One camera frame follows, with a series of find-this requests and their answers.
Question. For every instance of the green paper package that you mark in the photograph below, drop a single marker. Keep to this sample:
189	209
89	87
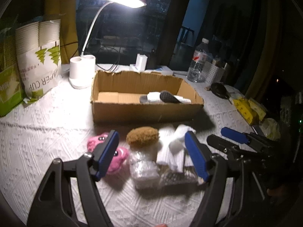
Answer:
11	86

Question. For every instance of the white power adapter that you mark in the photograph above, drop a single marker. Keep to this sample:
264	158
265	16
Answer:
141	61

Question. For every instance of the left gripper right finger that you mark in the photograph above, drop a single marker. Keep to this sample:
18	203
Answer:
200	155

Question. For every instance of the pink plush toy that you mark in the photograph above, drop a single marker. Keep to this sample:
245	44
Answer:
120	156

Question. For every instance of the yellow curtain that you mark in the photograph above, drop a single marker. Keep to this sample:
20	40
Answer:
66	9

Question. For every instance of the white textured towel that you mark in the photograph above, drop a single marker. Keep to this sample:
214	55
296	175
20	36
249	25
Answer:
166	97

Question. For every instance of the white power strip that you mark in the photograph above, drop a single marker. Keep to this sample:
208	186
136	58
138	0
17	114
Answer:
164	70

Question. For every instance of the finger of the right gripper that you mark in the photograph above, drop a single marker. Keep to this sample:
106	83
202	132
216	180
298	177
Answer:
234	135
221	144

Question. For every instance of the white embossed table cloth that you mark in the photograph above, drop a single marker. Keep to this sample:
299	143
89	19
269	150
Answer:
59	125

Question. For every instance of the black round object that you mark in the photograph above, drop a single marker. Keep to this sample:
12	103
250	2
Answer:
219	90

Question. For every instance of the clear water bottle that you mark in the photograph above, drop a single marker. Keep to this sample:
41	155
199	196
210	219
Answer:
199	58

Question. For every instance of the cartoon printed tissue pack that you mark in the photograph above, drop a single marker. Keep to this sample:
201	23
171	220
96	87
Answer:
176	166

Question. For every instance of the clear plastic bag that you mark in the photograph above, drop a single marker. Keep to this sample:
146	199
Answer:
143	169

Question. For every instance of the cardboard box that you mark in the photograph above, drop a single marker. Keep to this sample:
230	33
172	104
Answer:
128	96

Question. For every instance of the paper cup pack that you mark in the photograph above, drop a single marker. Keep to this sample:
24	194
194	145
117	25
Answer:
39	57

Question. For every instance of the brown fuzzy plush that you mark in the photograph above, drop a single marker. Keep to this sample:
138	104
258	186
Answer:
142	137

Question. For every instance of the white perforated basket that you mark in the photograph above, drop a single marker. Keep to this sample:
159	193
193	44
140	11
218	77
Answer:
212	73

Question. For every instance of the yellow tissue pack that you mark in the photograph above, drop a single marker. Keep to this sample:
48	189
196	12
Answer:
252	112

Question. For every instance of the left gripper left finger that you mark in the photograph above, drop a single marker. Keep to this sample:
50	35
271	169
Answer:
105	147

